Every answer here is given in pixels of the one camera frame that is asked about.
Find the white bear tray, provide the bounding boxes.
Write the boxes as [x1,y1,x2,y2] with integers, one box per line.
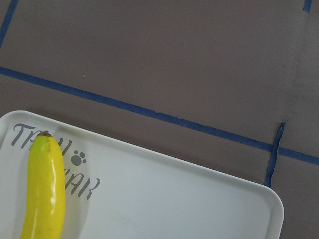
[0,111,284,239]

